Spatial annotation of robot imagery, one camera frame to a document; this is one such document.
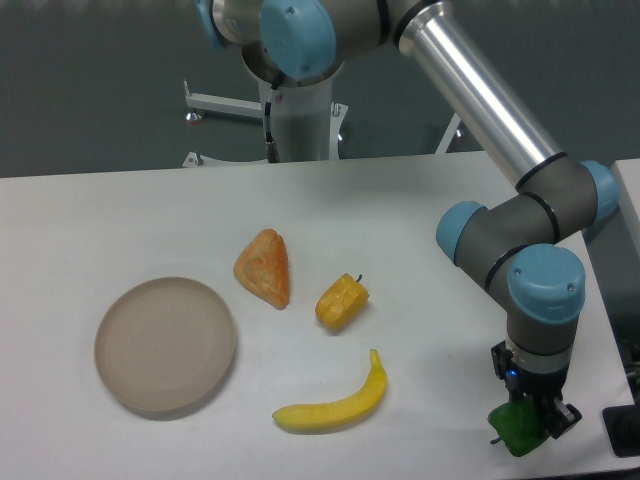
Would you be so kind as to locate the yellow toy banana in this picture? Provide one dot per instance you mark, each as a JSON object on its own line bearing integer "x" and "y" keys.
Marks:
{"x": 312, "y": 418}

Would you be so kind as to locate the black device at edge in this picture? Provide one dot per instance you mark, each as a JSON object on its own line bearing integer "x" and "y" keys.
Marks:
{"x": 622, "y": 425}

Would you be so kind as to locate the beige round plate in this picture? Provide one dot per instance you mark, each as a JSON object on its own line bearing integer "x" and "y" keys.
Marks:
{"x": 165, "y": 347}

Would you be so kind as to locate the yellow toy pepper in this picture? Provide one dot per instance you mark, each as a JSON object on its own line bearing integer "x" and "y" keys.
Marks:
{"x": 341, "y": 302}

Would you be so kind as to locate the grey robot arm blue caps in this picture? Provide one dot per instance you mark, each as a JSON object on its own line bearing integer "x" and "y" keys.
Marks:
{"x": 511, "y": 251}

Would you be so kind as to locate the orange toy sandwich triangle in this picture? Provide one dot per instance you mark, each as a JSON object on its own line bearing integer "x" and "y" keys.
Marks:
{"x": 263, "y": 268}

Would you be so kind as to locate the green toy pepper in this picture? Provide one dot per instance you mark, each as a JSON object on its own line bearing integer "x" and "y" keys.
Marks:
{"x": 518, "y": 425}

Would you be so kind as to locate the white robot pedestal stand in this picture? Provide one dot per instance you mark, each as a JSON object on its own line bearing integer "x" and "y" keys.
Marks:
{"x": 375, "y": 105}

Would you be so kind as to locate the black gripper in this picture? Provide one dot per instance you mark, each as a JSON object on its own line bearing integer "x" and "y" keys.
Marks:
{"x": 541, "y": 377}

